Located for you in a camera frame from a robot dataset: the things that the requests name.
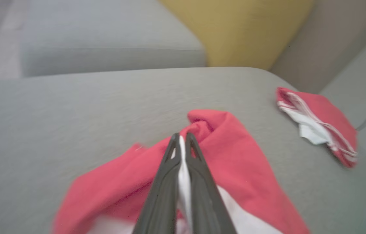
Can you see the large grey seat cushion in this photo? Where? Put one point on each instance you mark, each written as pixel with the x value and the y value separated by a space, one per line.
pixel 72 113

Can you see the large yellow sofa backrest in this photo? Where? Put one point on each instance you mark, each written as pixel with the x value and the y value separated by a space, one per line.
pixel 244 29

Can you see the red jersey with white panel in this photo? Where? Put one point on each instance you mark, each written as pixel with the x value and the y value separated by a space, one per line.
pixel 329 112

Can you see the red jersey with number print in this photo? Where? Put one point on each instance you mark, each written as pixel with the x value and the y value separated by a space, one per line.
pixel 244 169

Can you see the grey sofa seat cushion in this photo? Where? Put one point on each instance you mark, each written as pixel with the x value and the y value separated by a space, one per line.
pixel 105 32

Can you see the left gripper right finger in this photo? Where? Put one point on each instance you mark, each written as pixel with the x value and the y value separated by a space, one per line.
pixel 205 204

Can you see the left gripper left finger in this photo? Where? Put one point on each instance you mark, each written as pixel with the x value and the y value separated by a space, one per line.
pixel 163 201

